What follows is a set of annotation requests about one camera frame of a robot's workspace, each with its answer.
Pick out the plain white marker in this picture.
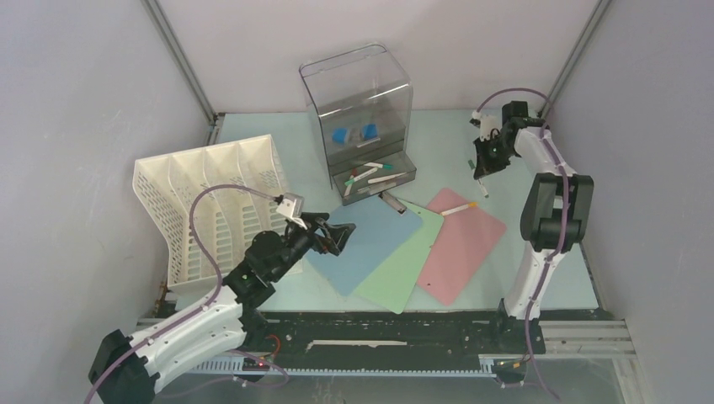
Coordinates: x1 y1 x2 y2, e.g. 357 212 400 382
367 173 407 184

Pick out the white plastic file rack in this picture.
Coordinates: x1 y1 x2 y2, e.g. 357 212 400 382
132 135 289 295

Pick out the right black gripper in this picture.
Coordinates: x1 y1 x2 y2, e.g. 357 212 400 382
472 134 516 178

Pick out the purple cable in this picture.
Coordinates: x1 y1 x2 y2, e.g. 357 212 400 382
478 88 573 402
83 184 291 404

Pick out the light green cap marker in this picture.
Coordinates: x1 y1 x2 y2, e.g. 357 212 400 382
355 167 379 182

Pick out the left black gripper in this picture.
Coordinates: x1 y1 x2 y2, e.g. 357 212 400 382
269 212 354 281

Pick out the blue eraser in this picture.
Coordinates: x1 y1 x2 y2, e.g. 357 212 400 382
360 124 379 141
332 127 351 145

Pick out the clear plastic drawer box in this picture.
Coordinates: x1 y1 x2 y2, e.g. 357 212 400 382
298 43 417 205

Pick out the pink clipboard sheet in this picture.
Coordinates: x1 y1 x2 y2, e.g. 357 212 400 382
417 188 507 306

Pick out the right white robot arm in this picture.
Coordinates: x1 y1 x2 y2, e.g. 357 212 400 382
470 101 594 321

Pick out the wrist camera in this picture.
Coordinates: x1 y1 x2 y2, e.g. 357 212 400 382
275 193 307 229
471 110 502 141

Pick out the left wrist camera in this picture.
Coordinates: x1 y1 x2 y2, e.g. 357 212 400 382
275 193 307 229

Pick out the teal cap marker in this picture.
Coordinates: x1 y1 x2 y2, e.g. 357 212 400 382
363 162 393 170

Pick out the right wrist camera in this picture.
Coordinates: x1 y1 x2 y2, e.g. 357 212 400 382
471 110 502 141

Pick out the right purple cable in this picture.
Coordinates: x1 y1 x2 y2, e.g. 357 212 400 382
478 88 573 402

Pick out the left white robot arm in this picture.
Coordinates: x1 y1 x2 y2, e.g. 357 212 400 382
85 213 356 403

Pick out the dark red cap marker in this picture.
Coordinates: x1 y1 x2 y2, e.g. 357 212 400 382
344 169 358 197

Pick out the blue clipboard sheet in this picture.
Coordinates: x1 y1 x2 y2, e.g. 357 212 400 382
306 196 423 296

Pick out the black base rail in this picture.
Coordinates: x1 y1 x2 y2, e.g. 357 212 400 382
241 311 546 373

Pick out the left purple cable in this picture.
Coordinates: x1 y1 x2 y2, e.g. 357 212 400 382
83 184 291 404

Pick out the metal clipboard clip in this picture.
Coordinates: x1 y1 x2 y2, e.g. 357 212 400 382
379 192 408 215

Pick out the green clipboard sheet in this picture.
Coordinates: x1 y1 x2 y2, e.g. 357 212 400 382
354 199 445 314

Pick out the orange cap marker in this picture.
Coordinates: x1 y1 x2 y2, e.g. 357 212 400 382
440 202 478 216

